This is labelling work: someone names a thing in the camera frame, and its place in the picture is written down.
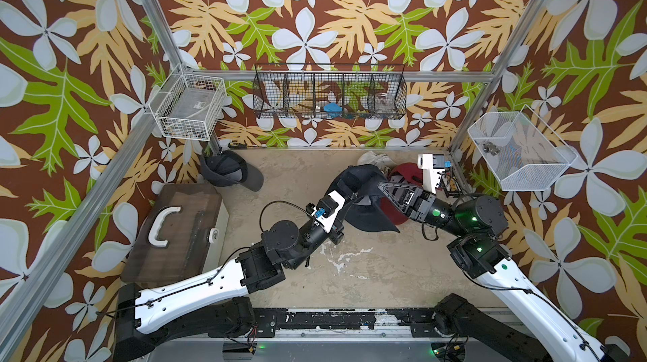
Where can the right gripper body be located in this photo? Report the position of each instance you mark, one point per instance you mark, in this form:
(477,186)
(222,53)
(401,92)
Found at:
(435,213)

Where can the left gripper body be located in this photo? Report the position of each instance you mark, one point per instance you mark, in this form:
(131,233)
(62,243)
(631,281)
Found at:
(312,236)

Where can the maroon baseball cap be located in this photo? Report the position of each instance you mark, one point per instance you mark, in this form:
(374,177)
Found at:
(407,173)

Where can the black baseball cap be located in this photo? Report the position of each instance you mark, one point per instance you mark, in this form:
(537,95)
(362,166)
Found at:
(359,186)

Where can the grey baseball cap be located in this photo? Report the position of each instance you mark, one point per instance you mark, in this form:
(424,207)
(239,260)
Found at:
(227,169)

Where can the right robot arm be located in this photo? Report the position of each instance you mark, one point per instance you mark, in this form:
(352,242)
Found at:
(477,221)

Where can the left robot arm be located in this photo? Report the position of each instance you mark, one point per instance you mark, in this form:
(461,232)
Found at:
(145,317)

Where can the white baseball cap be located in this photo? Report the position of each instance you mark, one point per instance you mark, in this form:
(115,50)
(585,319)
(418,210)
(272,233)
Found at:
(380,160)

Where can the black orange device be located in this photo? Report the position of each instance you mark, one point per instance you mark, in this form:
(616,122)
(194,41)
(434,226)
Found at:
(449,184)

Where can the small dark object in basket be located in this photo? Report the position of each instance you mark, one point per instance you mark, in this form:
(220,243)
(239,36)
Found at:
(491,148)

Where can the white mesh basket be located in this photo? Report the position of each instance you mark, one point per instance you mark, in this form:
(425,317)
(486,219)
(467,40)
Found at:
(532,155)

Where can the blue object in basket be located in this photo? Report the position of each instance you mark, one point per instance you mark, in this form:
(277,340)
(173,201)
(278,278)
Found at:
(333,109)

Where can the brown lidded storage box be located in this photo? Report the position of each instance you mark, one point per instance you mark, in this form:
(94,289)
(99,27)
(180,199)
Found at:
(182,237)

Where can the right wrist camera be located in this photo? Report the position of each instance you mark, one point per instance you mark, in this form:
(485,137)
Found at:
(433,166)

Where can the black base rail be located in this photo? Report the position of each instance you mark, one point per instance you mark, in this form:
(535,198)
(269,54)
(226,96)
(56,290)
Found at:
(421,322)

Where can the black wire basket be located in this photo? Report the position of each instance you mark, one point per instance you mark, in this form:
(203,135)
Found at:
(364,91)

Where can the white wire basket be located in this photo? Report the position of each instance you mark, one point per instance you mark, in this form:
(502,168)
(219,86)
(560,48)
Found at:
(187,105)

